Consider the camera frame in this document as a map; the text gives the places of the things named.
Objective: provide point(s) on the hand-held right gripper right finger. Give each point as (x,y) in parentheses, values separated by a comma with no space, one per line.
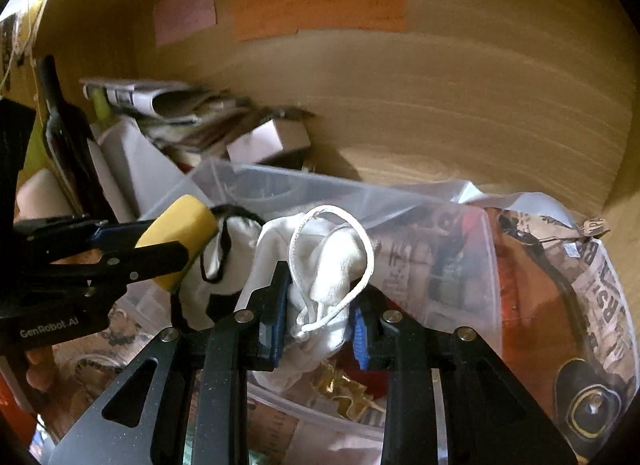
(358,332)

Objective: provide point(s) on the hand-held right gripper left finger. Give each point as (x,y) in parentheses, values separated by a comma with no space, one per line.
(272,332)

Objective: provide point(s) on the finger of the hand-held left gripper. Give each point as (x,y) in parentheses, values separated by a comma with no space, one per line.
(75,236)
(150,260)

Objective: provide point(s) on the yellow sponge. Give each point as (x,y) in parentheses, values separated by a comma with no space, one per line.
(177,232)

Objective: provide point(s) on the clear plastic storage bin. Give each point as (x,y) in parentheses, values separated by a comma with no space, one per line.
(350,245)

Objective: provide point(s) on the gold fabric pouch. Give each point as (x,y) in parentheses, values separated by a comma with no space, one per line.
(345,392)

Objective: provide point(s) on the white cloth with black trim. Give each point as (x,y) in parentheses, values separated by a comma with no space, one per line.
(220,255)

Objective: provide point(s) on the white paper bag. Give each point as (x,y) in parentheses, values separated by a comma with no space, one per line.
(135,170)

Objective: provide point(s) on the dark wine bottle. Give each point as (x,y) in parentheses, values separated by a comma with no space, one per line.
(65,140)

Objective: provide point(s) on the folded newspaper stack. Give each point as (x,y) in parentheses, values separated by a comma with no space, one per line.
(165,105)

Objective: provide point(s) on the small cardboard box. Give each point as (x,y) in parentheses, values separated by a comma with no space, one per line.
(267,140)

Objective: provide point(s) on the printed plastic bag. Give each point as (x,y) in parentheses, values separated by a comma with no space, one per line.
(565,305)

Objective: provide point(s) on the pink paper note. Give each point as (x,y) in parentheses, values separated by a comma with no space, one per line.
(184,15)

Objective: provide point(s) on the orange paper note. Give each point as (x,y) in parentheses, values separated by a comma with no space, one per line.
(320,7)

